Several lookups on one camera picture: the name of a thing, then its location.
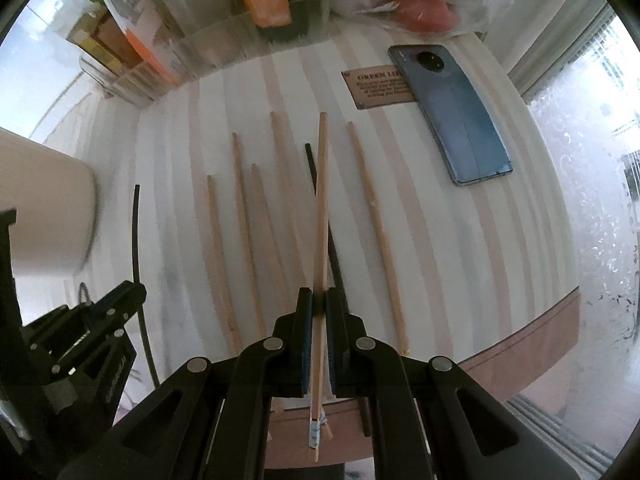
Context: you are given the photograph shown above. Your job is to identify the striped table mat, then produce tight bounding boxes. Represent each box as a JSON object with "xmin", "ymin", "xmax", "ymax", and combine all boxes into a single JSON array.
[{"xmin": 75, "ymin": 30, "xmax": 582, "ymax": 411}]

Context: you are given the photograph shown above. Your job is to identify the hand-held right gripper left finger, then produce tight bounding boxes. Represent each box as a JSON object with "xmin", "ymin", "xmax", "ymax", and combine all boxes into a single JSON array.
[{"xmin": 60, "ymin": 287, "xmax": 314, "ymax": 480}]

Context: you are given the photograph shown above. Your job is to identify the green and brown box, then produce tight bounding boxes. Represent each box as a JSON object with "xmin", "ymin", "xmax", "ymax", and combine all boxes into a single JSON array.
[{"xmin": 66, "ymin": 9, "xmax": 143, "ymax": 78}]

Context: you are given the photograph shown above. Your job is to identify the black cable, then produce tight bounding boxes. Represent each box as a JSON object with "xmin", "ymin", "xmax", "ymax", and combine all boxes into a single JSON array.
[{"xmin": 132, "ymin": 185, "xmax": 158, "ymax": 387}]

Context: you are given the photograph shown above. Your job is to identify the red round vegetable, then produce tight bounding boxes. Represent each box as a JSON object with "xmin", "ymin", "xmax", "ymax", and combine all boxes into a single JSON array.
[{"xmin": 389, "ymin": 0, "xmax": 462, "ymax": 34}]

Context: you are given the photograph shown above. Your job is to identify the frosted patterned window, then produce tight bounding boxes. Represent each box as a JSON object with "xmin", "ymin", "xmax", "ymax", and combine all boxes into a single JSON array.
[{"xmin": 510, "ymin": 2, "xmax": 640, "ymax": 463}]

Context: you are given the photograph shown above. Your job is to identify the blue smartphone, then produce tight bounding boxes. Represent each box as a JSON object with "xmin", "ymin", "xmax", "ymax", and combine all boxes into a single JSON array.
[{"xmin": 388, "ymin": 43, "xmax": 514, "ymax": 187}]

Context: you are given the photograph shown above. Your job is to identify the black chopstick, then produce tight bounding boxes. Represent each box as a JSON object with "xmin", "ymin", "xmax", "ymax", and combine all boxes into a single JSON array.
[{"xmin": 304, "ymin": 143, "xmax": 348, "ymax": 292}]

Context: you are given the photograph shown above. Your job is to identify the glass jar with dark lid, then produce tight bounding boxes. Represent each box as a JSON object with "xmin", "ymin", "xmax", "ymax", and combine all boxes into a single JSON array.
[{"xmin": 152, "ymin": 0, "xmax": 237, "ymax": 42}]

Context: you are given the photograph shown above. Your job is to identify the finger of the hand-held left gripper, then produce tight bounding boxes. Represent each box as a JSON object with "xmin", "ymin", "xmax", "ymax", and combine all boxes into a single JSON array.
[
  {"xmin": 49, "ymin": 326, "xmax": 131, "ymax": 384},
  {"xmin": 22, "ymin": 282, "xmax": 148, "ymax": 357}
]

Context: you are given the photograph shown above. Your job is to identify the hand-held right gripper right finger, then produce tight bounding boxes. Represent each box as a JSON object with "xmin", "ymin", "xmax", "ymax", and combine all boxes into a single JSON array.
[{"xmin": 325, "ymin": 287, "xmax": 581, "ymax": 480}]

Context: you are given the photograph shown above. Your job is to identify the brown printed label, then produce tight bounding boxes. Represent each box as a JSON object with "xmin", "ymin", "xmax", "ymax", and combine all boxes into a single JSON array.
[{"xmin": 341, "ymin": 65, "xmax": 417, "ymax": 110}]

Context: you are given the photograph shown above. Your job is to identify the white and orange packet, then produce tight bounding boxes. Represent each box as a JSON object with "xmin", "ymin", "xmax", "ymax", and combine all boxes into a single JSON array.
[{"xmin": 94, "ymin": 0, "xmax": 187, "ymax": 87}]

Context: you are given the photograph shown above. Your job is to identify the cream cylindrical container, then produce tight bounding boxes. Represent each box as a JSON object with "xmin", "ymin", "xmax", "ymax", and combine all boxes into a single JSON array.
[{"xmin": 0, "ymin": 127, "xmax": 97, "ymax": 277}]

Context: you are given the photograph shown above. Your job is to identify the wooden chopstick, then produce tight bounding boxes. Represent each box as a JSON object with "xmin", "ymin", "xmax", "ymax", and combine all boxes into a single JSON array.
[
  {"xmin": 346, "ymin": 121, "xmax": 411, "ymax": 355},
  {"xmin": 269, "ymin": 111, "xmax": 310, "ymax": 288},
  {"xmin": 250, "ymin": 162, "xmax": 292, "ymax": 313},
  {"xmin": 230, "ymin": 132, "xmax": 267, "ymax": 337},
  {"xmin": 206, "ymin": 174, "xmax": 243, "ymax": 357},
  {"xmin": 308, "ymin": 112, "xmax": 329, "ymax": 462}
]

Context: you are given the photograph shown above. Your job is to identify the clear plastic organizer tray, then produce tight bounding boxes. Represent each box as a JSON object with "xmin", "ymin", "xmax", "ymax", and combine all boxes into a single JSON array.
[{"xmin": 79, "ymin": 0, "xmax": 332, "ymax": 107}]

